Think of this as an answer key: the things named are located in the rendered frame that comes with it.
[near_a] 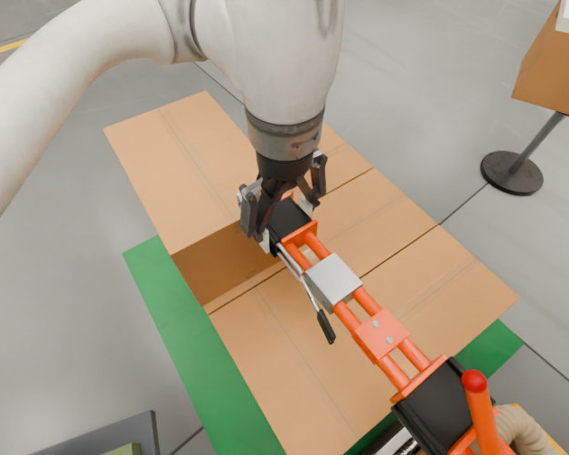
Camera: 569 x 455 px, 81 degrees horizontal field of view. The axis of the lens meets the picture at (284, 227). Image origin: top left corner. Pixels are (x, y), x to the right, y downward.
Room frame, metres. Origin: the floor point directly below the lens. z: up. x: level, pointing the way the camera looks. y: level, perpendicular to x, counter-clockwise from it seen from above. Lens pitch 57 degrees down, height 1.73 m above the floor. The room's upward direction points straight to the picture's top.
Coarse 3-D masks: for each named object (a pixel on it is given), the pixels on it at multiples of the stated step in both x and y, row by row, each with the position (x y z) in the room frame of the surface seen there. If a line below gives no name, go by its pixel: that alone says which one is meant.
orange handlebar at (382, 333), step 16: (304, 240) 0.29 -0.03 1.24; (304, 256) 0.26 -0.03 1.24; (320, 256) 0.26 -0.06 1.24; (304, 272) 0.23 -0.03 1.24; (336, 304) 0.18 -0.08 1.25; (368, 304) 0.18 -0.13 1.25; (352, 320) 0.15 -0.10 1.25; (368, 320) 0.15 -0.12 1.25; (384, 320) 0.15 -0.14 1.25; (352, 336) 0.13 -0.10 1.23; (368, 336) 0.13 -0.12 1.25; (384, 336) 0.13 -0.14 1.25; (400, 336) 0.13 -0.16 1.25; (368, 352) 0.11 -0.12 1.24; (384, 352) 0.11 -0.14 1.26; (416, 352) 0.11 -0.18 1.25; (384, 368) 0.09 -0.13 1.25; (400, 368) 0.09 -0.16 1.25; (416, 368) 0.09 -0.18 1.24; (400, 384) 0.07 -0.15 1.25
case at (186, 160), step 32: (192, 96) 1.10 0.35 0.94; (128, 128) 0.92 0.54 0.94; (160, 128) 0.92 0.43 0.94; (192, 128) 0.92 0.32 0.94; (224, 128) 0.92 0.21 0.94; (128, 160) 0.77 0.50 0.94; (160, 160) 0.77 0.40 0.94; (192, 160) 0.77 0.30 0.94; (224, 160) 0.77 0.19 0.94; (256, 160) 0.77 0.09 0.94; (160, 192) 0.64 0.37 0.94; (192, 192) 0.64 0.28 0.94; (224, 192) 0.64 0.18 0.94; (160, 224) 0.52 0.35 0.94; (192, 224) 0.52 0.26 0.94; (224, 224) 0.52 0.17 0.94; (192, 256) 0.45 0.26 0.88; (224, 256) 0.50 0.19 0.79; (256, 256) 0.56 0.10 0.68; (192, 288) 0.43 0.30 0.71; (224, 288) 0.48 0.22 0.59
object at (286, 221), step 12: (288, 192) 0.38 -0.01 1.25; (276, 204) 0.36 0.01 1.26; (288, 204) 0.36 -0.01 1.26; (276, 216) 0.33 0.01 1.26; (288, 216) 0.33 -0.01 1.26; (300, 216) 0.33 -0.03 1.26; (276, 228) 0.30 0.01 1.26; (288, 228) 0.30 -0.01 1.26; (300, 228) 0.30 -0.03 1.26; (312, 228) 0.31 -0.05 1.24; (288, 240) 0.28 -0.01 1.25; (300, 240) 0.30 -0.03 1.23
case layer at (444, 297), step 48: (336, 144) 1.27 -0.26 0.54; (336, 192) 0.96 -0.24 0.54; (384, 192) 0.96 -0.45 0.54; (336, 240) 0.71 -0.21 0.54; (384, 240) 0.71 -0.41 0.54; (432, 240) 0.71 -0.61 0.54; (240, 288) 0.50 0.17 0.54; (288, 288) 0.50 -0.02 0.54; (384, 288) 0.50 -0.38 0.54; (432, 288) 0.50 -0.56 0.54; (480, 288) 0.50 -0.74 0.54; (240, 336) 0.32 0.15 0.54; (288, 336) 0.32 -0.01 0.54; (336, 336) 0.32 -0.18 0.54; (432, 336) 0.32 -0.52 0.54; (288, 384) 0.17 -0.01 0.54; (336, 384) 0.17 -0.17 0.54; (384, 384) 0.17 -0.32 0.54; (288, 432) 0.03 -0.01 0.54; (336, 432) 0.03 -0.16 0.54
